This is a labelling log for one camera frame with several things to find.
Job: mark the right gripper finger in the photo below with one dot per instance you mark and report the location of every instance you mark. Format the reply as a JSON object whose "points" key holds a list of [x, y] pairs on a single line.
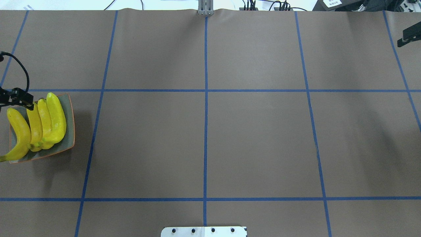
{"points": [[410, 34]]}

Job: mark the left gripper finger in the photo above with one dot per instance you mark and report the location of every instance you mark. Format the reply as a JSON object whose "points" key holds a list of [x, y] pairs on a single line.
{"points": [[18, 97]]}

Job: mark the yellow banana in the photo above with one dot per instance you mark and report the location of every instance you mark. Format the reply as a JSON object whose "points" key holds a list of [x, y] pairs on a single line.
{"points": [[23, 136], [46, 123], [58, 120], [35, 128]]}

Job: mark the grey square plate orange rim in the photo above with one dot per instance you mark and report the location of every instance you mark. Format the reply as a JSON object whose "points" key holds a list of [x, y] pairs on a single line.
{"points": [[68, 141]]}

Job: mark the aluminium frame post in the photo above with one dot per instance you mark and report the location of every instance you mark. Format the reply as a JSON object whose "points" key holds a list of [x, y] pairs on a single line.
{"points": [[205, 7]]}

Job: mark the white pedestal column base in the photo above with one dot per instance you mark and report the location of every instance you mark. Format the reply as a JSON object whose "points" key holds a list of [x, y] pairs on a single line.
{"points": [[205, 231]]}

